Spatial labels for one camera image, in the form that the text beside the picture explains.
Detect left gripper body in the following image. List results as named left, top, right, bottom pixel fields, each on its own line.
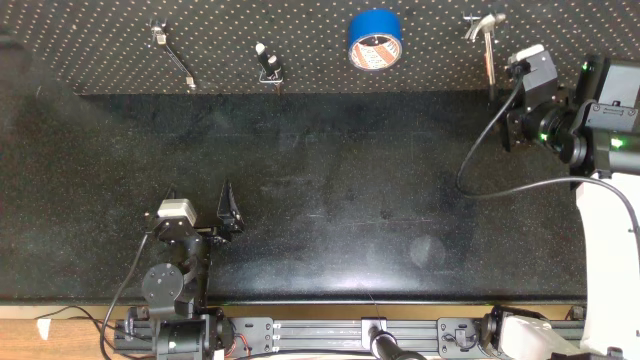
left=144, top=214, right=245, bottom=246

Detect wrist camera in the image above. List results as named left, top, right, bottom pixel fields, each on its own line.
left=156, top=198, right=198, bottom=226
left=508, top=43, right=547, bottom=66

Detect hammer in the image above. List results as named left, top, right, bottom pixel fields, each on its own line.
left=463, top=12, right=507, bottom=101

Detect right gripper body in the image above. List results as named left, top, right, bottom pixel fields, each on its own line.
left=499, top=49, right=560, bottom=151

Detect thin black wire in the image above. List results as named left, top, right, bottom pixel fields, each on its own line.
left=32, top=305, right=109, bottom=334

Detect roll of blue tape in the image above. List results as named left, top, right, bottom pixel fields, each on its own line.
left=347, top=8, right=404, bottom=72

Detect black pegboard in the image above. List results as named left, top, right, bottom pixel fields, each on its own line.
left=0, top=0, right=640, bottom=96

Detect wrench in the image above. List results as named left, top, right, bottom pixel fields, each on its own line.
left=151, top=24, right=198, bottom=93

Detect black cable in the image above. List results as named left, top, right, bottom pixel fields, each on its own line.
left=455, top=69, right=640, bottom=246
left=98, top=232, right=151, bottom=360

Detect black and white pliers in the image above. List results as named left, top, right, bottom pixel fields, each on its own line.
left=254, top=42, right=286, bottom=96

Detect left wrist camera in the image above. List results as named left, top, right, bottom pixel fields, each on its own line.
left=156, top=198, right=198, bottom=226

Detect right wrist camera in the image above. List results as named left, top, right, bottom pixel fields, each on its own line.
left=508, top=43, right=547, bottom=66

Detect mounting rail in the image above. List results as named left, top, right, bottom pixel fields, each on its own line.
left=113, top=314, right=586, bottom=360

